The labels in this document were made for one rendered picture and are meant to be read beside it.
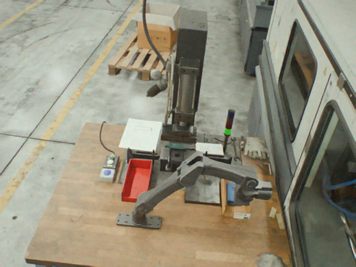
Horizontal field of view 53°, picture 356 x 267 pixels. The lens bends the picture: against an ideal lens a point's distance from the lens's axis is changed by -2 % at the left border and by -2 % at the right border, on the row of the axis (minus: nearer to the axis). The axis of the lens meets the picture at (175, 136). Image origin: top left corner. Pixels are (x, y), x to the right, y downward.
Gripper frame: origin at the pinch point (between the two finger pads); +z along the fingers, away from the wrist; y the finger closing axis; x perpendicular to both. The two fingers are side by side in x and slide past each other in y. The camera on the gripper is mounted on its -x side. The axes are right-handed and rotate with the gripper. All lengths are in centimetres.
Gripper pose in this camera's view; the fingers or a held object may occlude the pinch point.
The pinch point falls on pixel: (238, 197)
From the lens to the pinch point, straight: 170.7
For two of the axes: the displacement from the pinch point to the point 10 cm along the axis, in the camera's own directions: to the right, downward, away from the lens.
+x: -9.9, -1.1, 0.0
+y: 1.0, -9.4, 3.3
